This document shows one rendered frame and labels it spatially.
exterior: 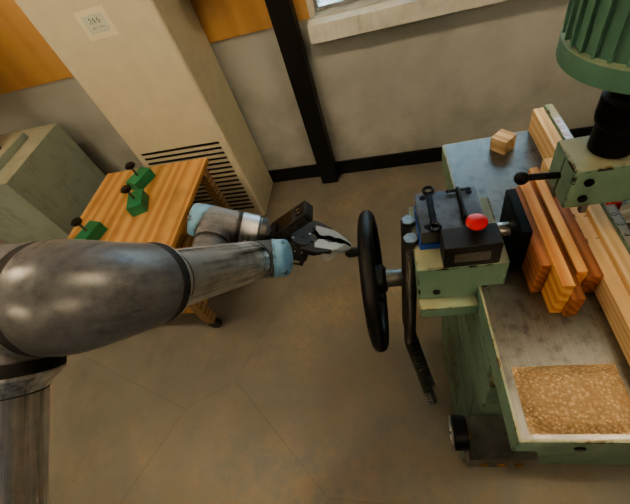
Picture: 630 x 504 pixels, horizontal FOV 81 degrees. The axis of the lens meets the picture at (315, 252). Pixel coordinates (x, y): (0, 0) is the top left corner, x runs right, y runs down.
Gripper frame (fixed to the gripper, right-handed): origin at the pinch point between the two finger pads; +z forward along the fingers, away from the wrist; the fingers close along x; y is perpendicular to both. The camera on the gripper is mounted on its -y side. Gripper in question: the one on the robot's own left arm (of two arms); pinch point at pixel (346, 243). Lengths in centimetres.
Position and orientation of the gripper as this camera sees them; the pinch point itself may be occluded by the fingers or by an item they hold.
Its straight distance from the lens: 85.5
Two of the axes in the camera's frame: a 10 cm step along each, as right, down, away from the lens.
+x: -0.5, 8.0, -6.0
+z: 9.7, 1.9, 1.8
